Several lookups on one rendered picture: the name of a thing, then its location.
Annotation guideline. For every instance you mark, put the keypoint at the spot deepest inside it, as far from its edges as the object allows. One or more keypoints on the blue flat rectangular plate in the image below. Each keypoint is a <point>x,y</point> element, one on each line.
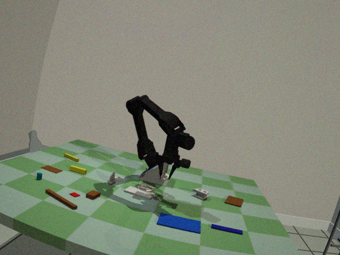
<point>181,223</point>

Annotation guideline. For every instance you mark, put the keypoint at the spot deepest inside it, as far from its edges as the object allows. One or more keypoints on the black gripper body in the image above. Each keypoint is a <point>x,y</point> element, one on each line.
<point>154,155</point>

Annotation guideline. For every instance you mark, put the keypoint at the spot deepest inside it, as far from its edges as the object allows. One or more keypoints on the dark blue flat bar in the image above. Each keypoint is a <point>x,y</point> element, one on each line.
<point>227,229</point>

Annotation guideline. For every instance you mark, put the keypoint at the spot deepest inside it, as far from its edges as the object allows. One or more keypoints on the brown block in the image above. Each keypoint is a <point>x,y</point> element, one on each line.
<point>93,194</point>

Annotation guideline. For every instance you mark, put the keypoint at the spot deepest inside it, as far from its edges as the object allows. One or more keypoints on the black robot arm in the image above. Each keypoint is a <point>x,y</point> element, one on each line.
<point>167,121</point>

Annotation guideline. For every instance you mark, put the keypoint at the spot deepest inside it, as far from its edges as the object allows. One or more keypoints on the brown long bar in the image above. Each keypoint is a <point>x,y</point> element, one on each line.
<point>61,199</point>

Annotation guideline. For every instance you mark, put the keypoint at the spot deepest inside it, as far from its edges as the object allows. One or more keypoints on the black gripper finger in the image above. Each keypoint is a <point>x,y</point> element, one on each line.
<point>172,171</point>
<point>160,165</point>

